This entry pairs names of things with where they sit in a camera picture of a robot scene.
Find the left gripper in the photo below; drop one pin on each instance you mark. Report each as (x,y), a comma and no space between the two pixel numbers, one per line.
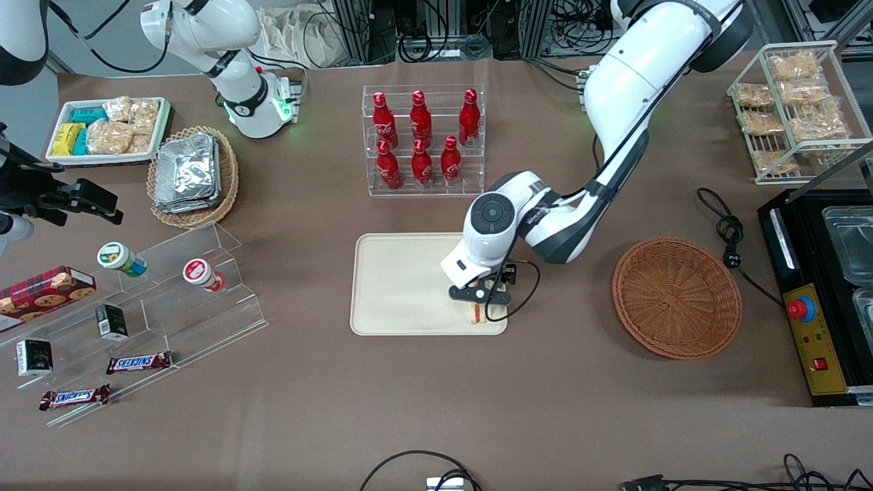
(508,274)

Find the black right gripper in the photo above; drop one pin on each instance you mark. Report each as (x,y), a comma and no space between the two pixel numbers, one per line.
(27,189)

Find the triangular sandwich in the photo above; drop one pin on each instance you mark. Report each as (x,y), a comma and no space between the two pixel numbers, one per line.
(487,315)

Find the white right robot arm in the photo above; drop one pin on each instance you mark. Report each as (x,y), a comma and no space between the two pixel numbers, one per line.
(239,88)

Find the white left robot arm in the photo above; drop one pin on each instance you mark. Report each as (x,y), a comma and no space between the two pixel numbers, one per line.
(634,75)

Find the cream plastic tray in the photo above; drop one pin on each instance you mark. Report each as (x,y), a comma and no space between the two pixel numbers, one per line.
(402,286)

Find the white rectangular snack tray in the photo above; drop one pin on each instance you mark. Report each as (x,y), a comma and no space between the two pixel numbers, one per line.
(162,126)

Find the oval light wicker basket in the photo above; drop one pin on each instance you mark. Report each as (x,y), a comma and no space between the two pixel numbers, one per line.
(228,184)

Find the round brown wicker basket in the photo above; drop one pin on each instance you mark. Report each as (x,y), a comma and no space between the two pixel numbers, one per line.
(675,300)

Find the teal snack pack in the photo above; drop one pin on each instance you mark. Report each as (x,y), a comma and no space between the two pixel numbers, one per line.
(81,143)
(89,115)

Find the green lidded yogurt cup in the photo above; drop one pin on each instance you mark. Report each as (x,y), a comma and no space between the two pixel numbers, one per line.
(117,257)

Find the yellow snack pack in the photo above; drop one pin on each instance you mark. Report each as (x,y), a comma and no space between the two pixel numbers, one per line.
(66,140)

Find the clear rice cracker bag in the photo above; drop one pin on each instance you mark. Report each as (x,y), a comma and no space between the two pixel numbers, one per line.
(141,143)
(117,109)
(144,116)
(109,138)

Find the red tartan cookie box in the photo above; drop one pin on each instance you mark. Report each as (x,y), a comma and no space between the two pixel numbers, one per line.
(41,294)

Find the clear acrylic bottle rack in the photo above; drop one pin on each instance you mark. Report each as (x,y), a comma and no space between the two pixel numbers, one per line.
(436,191)

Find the small black carton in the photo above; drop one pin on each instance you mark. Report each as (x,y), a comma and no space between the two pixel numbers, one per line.
(34,357)
(111,322)

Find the red cola bottle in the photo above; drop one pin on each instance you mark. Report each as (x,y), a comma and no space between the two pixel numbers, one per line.
(451,164)
(422,167)
(383,119)
(469,117)
(389,169)
(421,117)

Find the red lidded yogurt cup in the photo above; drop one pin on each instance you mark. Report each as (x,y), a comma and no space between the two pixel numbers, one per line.
(199,273)

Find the clear acrylic stepped shelf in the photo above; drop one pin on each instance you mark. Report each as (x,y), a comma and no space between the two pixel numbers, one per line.
(198,320)

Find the brown snickers bar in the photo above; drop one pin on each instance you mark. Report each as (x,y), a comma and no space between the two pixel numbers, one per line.
(74,397)
(138,363)

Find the small grey device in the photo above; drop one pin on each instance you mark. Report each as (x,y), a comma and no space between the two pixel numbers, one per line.
(445,484)

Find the white cloth bags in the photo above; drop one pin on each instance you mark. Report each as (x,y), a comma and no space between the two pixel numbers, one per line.
(286,37)

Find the red emergency stop button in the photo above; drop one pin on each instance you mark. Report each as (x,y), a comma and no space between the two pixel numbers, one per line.
(801,309)

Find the bagged bread piece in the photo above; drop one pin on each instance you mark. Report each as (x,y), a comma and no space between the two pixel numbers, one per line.
(755,95)
(774,162)
(805,92)
(760,123)
(818,126)
(793,66)

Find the black machine with yellow panel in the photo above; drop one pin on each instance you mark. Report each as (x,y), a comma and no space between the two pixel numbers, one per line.
(818,259)

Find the clear plastic container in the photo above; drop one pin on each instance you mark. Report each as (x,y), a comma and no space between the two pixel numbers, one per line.
(849,245)
(865,314)

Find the grey metal bar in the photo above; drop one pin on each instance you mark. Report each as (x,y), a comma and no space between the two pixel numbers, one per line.
(839,162)

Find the aluminium equipment frame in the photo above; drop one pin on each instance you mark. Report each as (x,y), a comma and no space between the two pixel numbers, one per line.
(436,27)

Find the red rocker switch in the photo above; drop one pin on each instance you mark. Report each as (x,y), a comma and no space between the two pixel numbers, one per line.
(820,363)

